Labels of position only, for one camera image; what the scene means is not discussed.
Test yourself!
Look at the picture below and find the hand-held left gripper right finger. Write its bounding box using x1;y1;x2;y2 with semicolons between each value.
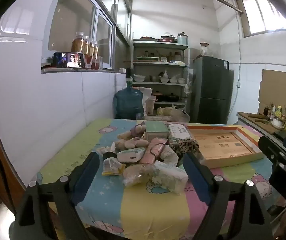
182;152;274;240

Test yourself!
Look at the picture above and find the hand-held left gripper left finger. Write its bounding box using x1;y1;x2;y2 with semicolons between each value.
16;151;100;240

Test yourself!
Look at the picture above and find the white diaper pack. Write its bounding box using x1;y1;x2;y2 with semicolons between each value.
153;160;188;195

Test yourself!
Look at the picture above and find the small yellow white packet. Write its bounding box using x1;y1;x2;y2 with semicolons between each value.
102;157;126;176

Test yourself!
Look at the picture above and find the white printed cloth roll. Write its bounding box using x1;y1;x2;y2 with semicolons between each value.
158;145;180;167

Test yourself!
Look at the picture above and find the leopard print pouch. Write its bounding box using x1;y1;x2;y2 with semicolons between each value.
169;138;200;156

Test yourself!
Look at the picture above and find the shallow orange-rimmed cardboard tray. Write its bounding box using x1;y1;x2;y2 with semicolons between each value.
187;124;264;169

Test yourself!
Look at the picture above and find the white and blue packet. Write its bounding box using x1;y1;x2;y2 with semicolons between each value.
117;147;146;164

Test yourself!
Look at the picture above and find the clear bag beige filling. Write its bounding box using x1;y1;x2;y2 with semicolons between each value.
123;164;158;187

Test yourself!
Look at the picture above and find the floral soft tissue pack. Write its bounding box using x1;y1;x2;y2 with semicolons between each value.
168;123;193;143

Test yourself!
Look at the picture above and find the black induction cooktop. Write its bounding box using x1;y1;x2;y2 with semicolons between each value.
273;129;286;142

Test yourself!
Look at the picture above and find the white bowl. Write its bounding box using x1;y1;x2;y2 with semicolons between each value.
271;117;286;130

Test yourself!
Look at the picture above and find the wooden cutting board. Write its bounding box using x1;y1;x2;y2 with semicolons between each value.
238;112;283;134

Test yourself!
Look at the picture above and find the row of condiment bottles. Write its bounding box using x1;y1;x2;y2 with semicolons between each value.
263;102;286;122

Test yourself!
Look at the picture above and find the kitchen counter cabinet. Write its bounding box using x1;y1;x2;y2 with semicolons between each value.
236;111;286;155

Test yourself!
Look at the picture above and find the cardboard sheet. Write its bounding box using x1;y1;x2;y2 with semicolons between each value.
258;69;286;117

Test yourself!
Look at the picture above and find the plastic bag of food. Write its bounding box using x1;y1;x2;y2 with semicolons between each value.
157;106;191;123

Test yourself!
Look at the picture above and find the green cardboard box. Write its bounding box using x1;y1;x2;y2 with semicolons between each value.
144;121;169;140

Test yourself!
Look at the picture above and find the pale flat package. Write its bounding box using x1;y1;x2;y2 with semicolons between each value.
143;115;170;121

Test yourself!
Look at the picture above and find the dark refrigerator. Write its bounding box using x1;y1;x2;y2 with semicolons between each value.
190;56;234;125

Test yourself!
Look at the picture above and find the pink plastic container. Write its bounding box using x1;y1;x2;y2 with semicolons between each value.
144;95;157;115

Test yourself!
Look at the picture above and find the blue water jug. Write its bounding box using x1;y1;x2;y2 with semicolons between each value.
113;86;144;120

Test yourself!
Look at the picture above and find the white sack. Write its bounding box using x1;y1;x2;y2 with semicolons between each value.
133;87;153;100

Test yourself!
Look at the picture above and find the row of white bowls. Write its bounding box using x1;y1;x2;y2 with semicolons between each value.
132;71;186;83

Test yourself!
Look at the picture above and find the black water pump dispenser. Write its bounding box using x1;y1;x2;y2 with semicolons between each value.
125;68;135;88

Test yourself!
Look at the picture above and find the smartphone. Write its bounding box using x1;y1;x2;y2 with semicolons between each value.
53;52;84;68

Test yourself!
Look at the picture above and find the glass jar with lid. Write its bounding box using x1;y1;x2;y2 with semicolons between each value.
199;42;212;57

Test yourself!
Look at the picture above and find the row of jars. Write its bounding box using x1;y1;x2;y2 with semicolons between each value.
137;50;185;63

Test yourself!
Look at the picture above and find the barred window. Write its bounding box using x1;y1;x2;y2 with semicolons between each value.
235;0;286;38

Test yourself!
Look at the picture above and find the metal shelf rack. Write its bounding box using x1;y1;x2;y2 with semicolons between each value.
131;39;191;110

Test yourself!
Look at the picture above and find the teal canister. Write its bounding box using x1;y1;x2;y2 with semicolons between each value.
177;32;189;45

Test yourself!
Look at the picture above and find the red pot glass lid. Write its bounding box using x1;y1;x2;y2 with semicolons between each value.
159;32;176;42

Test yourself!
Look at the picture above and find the aluminium sliding window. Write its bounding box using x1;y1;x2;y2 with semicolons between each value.
42;0;133;72

